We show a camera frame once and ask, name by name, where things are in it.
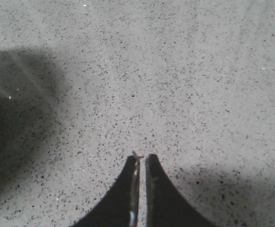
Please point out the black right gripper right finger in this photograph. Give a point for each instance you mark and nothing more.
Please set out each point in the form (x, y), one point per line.
(166, 207)

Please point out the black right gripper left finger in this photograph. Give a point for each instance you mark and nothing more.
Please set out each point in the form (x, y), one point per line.
(119, 207)

